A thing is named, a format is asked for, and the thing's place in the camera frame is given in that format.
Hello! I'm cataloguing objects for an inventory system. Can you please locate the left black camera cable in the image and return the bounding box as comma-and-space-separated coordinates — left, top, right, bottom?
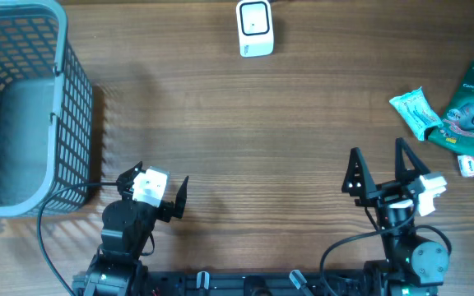
35, 181, 119, 296

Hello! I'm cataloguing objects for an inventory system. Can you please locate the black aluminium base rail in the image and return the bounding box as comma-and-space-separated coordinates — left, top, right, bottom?
71, 269, 439, 296

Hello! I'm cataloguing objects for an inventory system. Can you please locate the white barcode scanner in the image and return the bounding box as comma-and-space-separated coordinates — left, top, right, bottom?
235, 0, 274, 58

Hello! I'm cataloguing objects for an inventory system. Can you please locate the grey plastic mesh basket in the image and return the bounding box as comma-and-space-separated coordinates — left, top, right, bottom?
0, 1, 94, 218

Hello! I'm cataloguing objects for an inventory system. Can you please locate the teal white wipes packet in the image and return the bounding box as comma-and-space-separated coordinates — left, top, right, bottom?
389, 87, 443, 141

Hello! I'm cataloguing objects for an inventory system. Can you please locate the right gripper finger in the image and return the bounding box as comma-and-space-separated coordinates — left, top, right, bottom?
342, 147, 378, 200
395, 137, 431, 184

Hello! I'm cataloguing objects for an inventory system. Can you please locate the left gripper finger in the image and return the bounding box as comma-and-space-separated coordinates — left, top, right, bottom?
115, 161, 143, 197
173, 176, 189, 219

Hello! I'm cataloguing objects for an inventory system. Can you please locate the black camera cable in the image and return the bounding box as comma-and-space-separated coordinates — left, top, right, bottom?
318, 201, 453, 296
35, 181, 119, 296

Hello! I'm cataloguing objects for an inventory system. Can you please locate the right black camera cable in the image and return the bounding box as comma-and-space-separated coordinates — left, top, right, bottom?
318, 201, 453, 296

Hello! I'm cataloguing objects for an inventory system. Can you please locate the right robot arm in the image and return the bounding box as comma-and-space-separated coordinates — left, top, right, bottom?
342, 138, 452, 295

